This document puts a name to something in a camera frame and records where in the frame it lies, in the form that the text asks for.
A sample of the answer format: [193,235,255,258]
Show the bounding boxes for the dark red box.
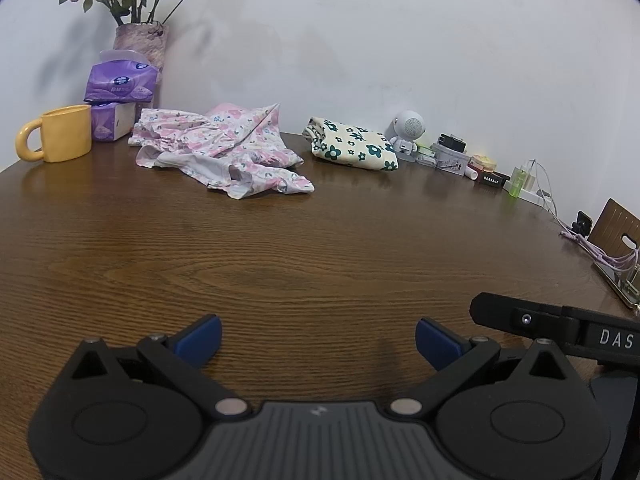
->
[474,170,511,190]

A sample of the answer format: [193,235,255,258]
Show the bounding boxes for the yellow mug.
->
[15,105,93,163]

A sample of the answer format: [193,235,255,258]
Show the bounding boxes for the black phone stand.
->
[571,210,595,237]

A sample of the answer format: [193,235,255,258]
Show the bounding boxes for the grey printed tin box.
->
[431,142,471,177]

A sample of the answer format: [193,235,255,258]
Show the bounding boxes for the purple white tissue pack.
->
[90,101,137,142]

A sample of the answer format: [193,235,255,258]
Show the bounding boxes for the white robot speaker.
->
[389,110,427,163]

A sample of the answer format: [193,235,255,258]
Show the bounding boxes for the pink floral dress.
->
[128,102,316,201]

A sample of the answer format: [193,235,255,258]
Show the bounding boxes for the purple soft tissue pack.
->
[84,50,160,106]

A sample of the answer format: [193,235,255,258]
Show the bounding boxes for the gold framed flat panel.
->
[592,260,640,309]

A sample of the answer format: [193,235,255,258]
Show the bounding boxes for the fuzzy purple vase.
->
[114,22,169,73]

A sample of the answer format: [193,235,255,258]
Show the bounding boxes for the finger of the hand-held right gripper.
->
[470,291,583,346]

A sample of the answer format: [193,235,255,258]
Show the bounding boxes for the cream green-flowered folded cloth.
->
[302,116,400,172]

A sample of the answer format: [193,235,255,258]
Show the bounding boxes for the green spray bottle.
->
[509,162,531,200]

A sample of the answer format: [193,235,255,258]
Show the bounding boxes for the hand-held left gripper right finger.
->
[389,316,572,422]

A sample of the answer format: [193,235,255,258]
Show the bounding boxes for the white power strip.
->
[522,187,557,209]

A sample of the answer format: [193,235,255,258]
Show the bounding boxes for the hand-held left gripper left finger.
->
[69,314,251,422]

